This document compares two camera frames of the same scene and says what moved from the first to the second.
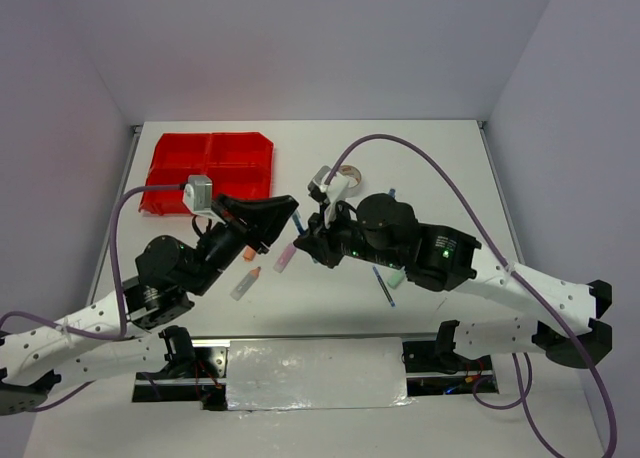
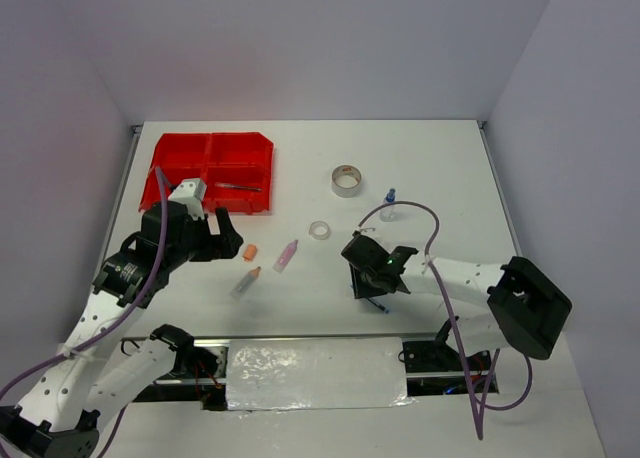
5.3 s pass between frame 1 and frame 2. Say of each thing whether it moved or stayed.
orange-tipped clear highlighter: stayed
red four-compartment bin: stayed
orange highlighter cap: stayed
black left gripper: moved
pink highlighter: stayed
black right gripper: moved
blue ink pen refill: moved
